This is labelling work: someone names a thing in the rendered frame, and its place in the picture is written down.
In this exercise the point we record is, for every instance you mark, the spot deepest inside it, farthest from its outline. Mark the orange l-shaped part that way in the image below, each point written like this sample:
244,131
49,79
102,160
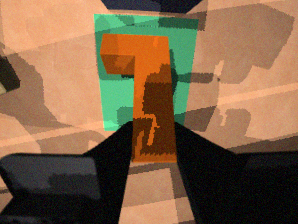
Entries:
148,59

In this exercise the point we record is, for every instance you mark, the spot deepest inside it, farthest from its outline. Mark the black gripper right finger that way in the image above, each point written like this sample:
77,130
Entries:
214,177

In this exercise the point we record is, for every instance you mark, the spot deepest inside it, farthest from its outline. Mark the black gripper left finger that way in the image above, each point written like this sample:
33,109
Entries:
101,173

